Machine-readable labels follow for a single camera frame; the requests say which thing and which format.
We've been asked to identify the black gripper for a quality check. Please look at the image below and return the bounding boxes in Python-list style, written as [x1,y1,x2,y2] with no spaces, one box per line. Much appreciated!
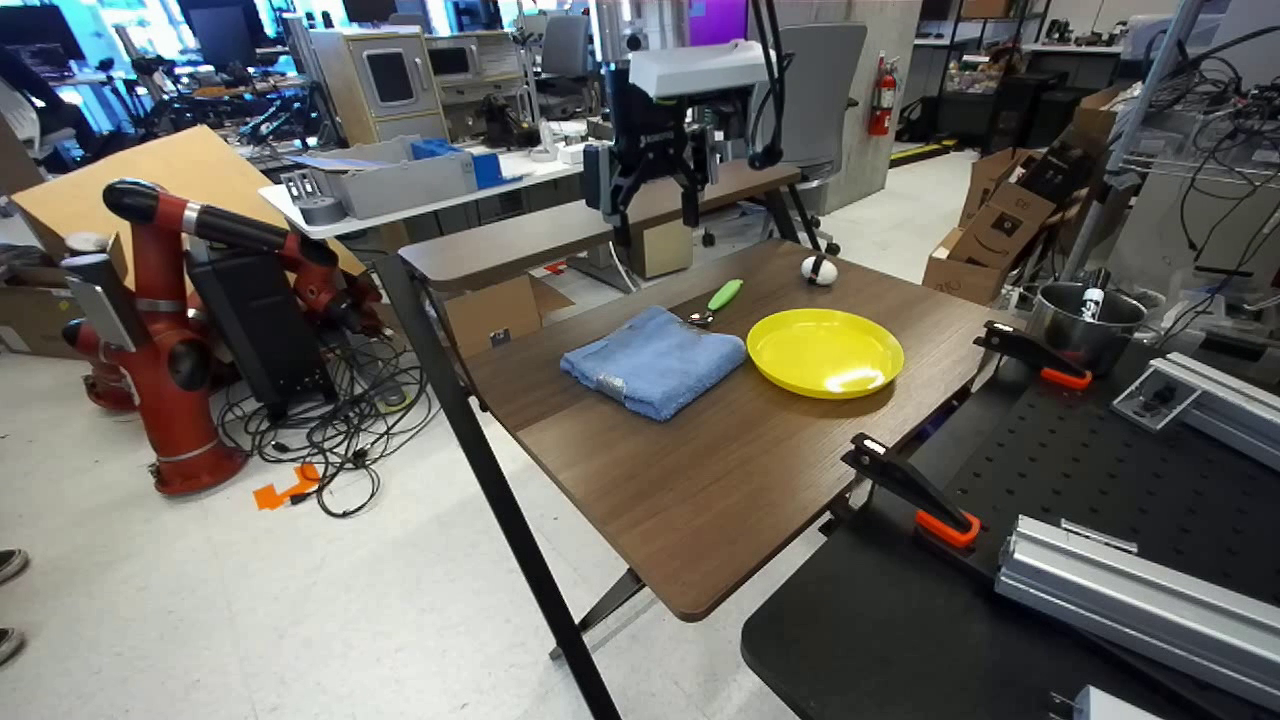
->
[596,91,732,253]

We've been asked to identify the blue towel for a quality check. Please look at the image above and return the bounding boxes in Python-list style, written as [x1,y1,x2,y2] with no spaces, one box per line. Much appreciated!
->
[557,302,751,429]

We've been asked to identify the small cardboard box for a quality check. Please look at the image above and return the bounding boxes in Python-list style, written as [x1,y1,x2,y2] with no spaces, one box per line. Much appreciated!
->
[633,212,700,285]

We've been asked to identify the white desk top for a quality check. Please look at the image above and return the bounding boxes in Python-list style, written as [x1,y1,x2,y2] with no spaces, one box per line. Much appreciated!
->
[256,137,650,243]

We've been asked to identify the brown wooden shelf board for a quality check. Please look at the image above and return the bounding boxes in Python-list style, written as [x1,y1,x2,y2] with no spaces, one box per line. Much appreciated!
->
[396,158,807,286]

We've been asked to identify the black and white ball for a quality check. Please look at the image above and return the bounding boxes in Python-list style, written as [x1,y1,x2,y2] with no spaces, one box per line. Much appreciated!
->
[798,243,844,291]

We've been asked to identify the blue plastic container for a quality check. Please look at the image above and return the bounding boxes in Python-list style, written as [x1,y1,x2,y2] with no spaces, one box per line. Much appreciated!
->
[464,146,512,191]

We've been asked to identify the purple monitor screen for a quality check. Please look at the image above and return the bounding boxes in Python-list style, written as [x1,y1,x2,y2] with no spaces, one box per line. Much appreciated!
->
[685,0,760,50]

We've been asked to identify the cardboard box with black label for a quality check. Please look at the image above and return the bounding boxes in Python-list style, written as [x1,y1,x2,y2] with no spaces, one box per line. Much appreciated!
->
[436,273,550,361]

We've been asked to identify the yellow plate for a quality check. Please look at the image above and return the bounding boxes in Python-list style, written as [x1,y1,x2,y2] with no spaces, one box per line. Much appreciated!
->
[744,302,912,404]

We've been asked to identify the red fire extinguisher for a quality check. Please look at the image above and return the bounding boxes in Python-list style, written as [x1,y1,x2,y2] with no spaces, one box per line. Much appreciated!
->
[864,50,903,145]

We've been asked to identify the grey box on desk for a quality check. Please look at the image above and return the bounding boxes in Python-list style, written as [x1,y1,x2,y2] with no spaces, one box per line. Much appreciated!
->
[281,137,512,223]

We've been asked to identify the beige machine with screen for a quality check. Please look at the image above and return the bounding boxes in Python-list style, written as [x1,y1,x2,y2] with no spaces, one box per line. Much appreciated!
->
[290,20,432,153]

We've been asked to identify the stacked cardboard boxes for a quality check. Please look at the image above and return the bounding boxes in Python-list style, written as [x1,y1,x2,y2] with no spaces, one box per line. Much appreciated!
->
[922,84,1127,306]

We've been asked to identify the black equipment tower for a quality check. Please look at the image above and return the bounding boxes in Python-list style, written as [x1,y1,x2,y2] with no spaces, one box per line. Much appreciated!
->
[185,243,341,419]

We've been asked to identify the metal pot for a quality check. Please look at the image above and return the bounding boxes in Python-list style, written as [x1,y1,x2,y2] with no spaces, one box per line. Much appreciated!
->
[1024,273,1160,379]

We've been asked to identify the tan plywood panel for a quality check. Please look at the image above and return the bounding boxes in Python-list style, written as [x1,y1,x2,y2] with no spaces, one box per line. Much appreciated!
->
[8,123,370,274]

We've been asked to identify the black perforated board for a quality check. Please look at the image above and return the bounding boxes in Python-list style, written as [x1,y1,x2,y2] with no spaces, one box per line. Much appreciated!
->
[738,333,1280,720]

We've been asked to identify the red robot with black parts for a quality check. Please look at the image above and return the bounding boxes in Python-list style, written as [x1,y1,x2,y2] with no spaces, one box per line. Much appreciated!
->
[55,174,392,501]

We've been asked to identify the green-handled utensil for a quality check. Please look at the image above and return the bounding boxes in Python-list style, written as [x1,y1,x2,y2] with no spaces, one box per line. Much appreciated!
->
[685,273,748,333]

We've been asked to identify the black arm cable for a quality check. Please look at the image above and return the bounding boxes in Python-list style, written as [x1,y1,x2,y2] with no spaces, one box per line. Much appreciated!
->
[744,0,840,263]

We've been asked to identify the black table frame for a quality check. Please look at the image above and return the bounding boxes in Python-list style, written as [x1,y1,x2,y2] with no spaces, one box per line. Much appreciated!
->
[357,243,662,720]

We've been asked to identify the tangled black floor cables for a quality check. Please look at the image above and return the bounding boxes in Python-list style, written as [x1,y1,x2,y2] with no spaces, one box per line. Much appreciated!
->
[214,327,448,524]

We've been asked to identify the orange-handled black clamp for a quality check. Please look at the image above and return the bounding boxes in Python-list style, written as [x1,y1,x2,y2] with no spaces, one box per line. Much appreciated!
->
[971,320,1100,396]
[835,429,989,556]

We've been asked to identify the aluminium extrusion rail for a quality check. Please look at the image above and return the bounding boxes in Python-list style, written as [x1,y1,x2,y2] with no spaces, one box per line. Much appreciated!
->
[994,510,1280,711]
[1107,349,1280,470]

